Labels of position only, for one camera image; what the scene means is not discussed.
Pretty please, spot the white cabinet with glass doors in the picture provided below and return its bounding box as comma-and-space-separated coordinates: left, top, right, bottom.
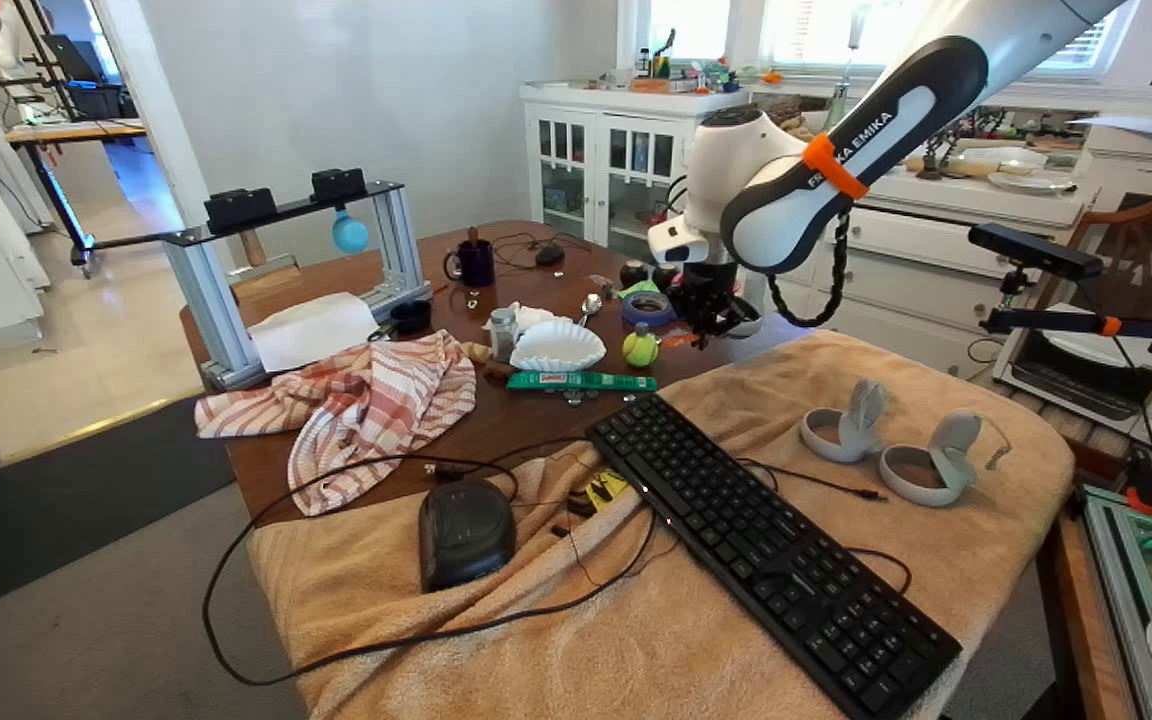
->
522, 83, 733, 260

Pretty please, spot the black computer mouse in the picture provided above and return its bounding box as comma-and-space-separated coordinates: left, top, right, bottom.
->
422, 481, 518, 594

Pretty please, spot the green toothpaste tube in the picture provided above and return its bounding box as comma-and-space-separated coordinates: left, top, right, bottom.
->
509, 367, 659, 396

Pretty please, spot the black computer keyboard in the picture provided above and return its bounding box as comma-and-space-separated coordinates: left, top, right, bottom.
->
590, 396, 961, 720

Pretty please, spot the red white striped cloth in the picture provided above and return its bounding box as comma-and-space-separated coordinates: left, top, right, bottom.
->
194, 332, 475, 517

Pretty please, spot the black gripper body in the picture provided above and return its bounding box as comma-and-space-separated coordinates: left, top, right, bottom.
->
668, 263, 755, 337

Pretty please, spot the green tennis ball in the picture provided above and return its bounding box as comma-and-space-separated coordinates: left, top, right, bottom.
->
621, 332, 659, 367

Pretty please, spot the black camera on boom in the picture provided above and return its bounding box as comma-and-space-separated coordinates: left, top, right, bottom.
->
970, 225, 1152, 353

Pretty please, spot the black mug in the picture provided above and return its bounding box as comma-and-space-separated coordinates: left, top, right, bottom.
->
443, 232, 495, 290

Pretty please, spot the aluminium camera stand frame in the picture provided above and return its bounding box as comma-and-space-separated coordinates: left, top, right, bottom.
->
158, 164, 433, 392

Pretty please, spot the white scalloped dish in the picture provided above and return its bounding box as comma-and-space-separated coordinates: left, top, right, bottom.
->
509, 321, 603, 374

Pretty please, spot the blue balloon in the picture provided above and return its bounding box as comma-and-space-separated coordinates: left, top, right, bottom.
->
333, 212, 374, 257

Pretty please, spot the black mouse cable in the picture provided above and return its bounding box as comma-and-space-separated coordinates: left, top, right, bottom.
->
200, 449, 659, 691

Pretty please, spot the gray VR controller middle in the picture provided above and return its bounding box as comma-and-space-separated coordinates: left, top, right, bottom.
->
800, 380, 888, 463

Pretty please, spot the gray vr controller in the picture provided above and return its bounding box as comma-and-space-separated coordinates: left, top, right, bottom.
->
800, 380, 888, 463
875, 418, 980, 510

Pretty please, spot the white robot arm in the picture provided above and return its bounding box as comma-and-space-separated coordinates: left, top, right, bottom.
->
647, 0, 1124, 337

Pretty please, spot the gray VR controller near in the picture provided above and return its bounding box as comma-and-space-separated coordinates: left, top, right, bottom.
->
875, 418, 980, 510

